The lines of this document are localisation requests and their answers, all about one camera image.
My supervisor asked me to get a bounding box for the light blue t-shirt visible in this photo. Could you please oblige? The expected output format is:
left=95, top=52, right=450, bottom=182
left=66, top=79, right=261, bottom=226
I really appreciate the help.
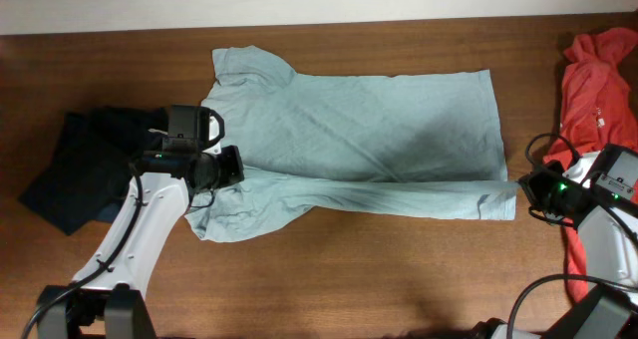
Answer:
left=186, top=46, right=517, bottom=242

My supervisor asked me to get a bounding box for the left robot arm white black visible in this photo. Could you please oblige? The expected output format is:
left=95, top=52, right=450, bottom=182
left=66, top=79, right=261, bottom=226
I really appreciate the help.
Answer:
left=21, top=105, right=244, bottom=339

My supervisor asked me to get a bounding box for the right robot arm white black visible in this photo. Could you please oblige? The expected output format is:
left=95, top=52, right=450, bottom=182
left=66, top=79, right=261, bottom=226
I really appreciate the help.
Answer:
left=470, top=144, right=637, bottom=339

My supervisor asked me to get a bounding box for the red t-shirt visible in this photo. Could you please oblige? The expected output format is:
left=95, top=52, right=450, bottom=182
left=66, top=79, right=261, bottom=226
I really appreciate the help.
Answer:
left=542, top=27, right=638, bottom=304

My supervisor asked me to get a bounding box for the dark navy folded garment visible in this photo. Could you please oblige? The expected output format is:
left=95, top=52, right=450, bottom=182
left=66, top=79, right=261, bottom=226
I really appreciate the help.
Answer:
left=19, top=107, right=168, bottom=235

